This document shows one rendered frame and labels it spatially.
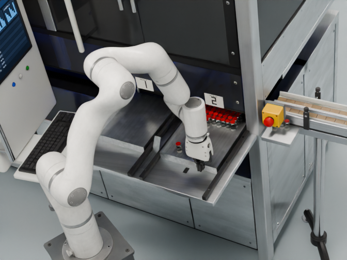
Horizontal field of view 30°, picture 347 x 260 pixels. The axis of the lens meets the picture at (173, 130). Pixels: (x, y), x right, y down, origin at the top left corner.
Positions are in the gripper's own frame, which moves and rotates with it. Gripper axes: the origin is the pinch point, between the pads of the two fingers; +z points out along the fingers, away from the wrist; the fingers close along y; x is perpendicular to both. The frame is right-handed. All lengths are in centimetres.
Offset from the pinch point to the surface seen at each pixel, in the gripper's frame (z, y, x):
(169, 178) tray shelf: 4.6, 10.7, 7.3
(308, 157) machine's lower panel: 65, -13, -86
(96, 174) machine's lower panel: 65, 86, -30
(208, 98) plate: -11.0, 9.5, -27.0
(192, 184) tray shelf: 4.5, 0.5, 6.9
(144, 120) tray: 3.9, 38.5, -19.4
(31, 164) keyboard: 11, 75, 18
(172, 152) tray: 4.0, 16.9, -6.1
